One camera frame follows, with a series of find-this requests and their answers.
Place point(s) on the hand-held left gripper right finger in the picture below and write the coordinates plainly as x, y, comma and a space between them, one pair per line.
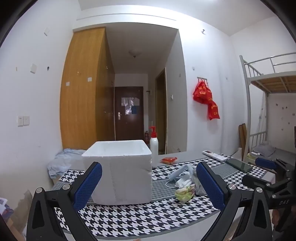
212, 185

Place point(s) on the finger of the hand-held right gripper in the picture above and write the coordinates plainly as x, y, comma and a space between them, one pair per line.
266, 163
254, 181

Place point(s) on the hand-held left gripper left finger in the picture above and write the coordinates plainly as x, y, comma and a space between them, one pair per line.
89, 185

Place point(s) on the white face mask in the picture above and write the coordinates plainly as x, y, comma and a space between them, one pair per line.
182, 171

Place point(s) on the white foam box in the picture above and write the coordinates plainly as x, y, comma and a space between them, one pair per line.
124, 176

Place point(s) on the grey pillow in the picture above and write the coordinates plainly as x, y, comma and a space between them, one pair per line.
263, 150

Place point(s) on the clear plastic bag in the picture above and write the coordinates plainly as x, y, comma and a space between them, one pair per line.
198, 185

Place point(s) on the black smartphone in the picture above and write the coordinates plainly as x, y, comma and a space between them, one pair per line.
239, 165

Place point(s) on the green yellow snack packet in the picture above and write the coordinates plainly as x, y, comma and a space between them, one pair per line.
185, 194

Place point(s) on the white remote control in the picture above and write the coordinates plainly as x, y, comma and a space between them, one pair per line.
215, 155

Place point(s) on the wooden boards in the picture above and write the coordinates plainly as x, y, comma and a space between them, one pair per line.
242, 139

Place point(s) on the light blue cloth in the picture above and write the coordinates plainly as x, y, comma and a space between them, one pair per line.
60, 162

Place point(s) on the red snack packet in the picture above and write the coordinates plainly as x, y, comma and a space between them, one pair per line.
168, 160

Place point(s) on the black white houndstooth tablecloth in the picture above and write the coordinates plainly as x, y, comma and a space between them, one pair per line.
138, 217

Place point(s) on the white pump bottle red cap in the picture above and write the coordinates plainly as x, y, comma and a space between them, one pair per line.
153, 144

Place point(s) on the dark brown door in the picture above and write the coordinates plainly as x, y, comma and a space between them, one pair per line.
128, 125

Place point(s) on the red plastic bag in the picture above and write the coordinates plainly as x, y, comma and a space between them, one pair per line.
202, 92
213, 111

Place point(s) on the grey metal bunk bed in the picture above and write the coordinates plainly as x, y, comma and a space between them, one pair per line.
270, 81

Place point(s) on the blue paper notice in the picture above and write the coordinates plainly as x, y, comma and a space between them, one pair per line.
134, 110

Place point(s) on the white paper notice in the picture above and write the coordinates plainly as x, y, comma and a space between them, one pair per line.
128, 102

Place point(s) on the wooden wardrobe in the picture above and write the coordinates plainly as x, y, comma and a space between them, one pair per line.
81, 92

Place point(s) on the round ceiling lamp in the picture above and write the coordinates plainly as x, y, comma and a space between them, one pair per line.
135, 53

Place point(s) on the wooden side door frame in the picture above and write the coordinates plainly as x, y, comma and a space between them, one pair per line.
161, 111

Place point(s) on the white wall socket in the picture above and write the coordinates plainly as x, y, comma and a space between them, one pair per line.
26, 120
20, 120

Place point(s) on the metal wall hook rack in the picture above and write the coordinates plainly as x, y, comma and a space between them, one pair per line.
202, 78

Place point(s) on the white wall switch plate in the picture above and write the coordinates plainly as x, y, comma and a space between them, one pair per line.
47, 31
33, 68

